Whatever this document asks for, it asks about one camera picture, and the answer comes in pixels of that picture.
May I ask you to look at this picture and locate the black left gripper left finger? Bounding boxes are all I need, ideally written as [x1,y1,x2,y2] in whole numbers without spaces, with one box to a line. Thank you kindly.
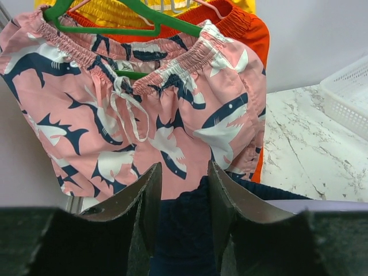
[1,163,162,275]

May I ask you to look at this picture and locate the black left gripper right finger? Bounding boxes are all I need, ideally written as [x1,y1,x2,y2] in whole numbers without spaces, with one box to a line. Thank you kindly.
[208,162,367,275]

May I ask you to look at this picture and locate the translucent lilac hanger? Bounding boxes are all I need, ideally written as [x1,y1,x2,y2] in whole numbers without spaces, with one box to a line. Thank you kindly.
[267,200,368,214]

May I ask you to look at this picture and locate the navy blue shorts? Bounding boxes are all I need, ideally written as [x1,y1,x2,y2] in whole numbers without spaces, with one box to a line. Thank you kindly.
[149,176,325,275]

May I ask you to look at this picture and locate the pink shark print shorts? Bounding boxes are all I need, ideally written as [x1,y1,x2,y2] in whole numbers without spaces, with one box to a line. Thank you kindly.
[0,5,268,205]

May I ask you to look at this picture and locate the green hanger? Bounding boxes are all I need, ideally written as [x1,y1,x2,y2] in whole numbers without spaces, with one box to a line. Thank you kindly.
[32,1,210,86]

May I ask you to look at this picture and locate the orange shorts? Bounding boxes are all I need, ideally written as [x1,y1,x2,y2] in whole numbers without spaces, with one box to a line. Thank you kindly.
[67,0,271,183]

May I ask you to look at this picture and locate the yellow shorts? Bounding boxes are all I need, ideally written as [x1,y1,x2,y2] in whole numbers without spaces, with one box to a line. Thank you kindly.
[34,0,256,29]

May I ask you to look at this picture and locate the white plastic basket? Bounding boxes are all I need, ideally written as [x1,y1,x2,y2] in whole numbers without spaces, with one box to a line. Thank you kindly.
[319,56,367,140]

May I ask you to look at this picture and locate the pink wire hanger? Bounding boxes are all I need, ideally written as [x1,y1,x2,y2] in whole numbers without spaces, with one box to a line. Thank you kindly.
[68,0,225,20]

